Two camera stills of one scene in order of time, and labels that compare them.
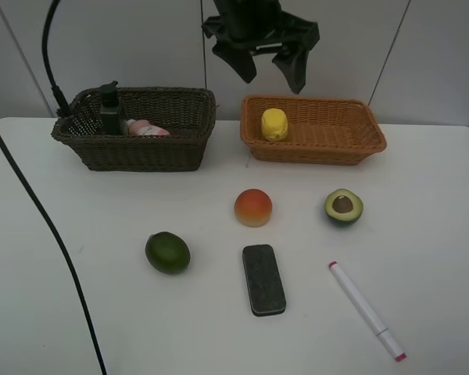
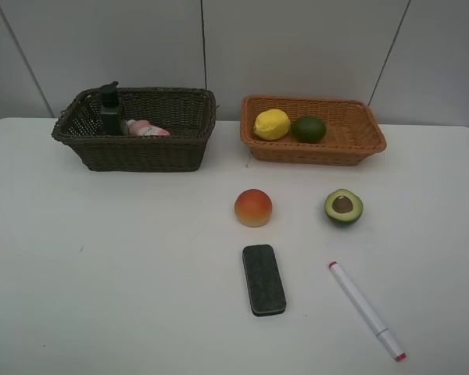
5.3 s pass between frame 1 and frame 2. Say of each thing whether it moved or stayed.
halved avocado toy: stayed
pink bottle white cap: stayed
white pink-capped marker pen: stayed
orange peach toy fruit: stayed
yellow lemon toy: moved
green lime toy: moved
